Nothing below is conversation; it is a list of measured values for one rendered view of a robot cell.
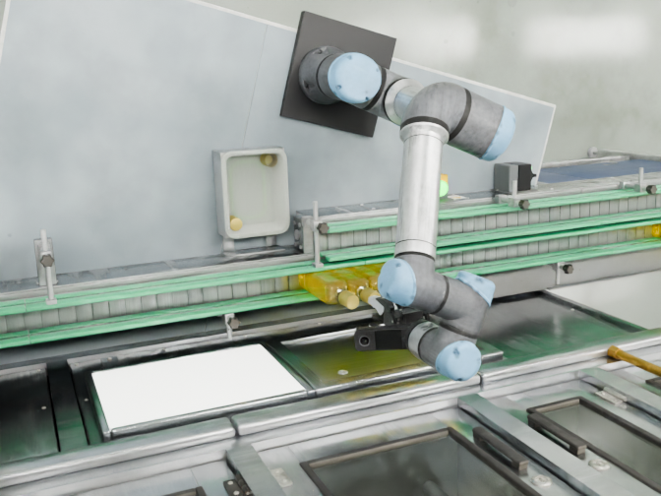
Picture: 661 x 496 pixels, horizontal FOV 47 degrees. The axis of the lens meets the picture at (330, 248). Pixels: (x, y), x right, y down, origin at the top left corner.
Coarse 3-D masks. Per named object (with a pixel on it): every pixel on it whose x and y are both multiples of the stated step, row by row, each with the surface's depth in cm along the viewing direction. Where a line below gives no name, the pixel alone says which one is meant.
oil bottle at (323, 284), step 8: (320, 272) 193; (328, 272) 193; (304, 280) 197; (312, 280) 191; (320, 280) 186; (328, 280) 185; (336, 280) 185; (344, 280) 185; (304, 288) 198; (312, 288) 192; (320, 288) 187; (328, 288) 183; (336, 288) 182; (344, 288) 183; (320, 296) 188; (328, 296) 183; (328, 304) 185
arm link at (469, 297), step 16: (464, 272) 140; (464, 288) 138; (480, 288) 138; (448, 304) 136; (464, 304) 137; (480, 304) 138; (448, 320) 140; (464, 320) 138; (480, 320) 139; (464, 336) 138
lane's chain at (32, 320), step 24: (552, 240) 232; (576, 240) 235; (600, 240) 239; (624, 240) 243; (456, 264) 220; (96, 288) 181; (216, 288) 193; (240, 288) 195; (264, 288) 198; (48, 312) 178; (72, 312) 180; (96, 312) 182; (120, 312) 184; (144, 312) 186
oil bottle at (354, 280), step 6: (330, 270) 196; (336, 270) 195; (342, 270) 195; (348, 270) 195; (342, 276) 189; (348, 276) 189; (354, 276) 189; (360, 276) 189; (348, 282) 185; (354, 282) 184; (360, 282) 185; (366, 282) 185; (348, 288) 185; (354, 288) 184; (354, 294) 184; (360, 300) 186
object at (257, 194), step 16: (224, 160) 191; (240, 160) 200; (256, 160) 202; (224, 176) 192; (240, 176) 201; (256, 176) 202; (272, 176) 204; (224, 192) 193; (240, 192) 202; (256, 192) 203; (272, 192) 205; (224, 208) 193; (240, 208) 202; (256, 208) 204; (272, 208) 206; (288, 208) 200; (256, 224) 205; (272, 224) 205; (288, 224) 201
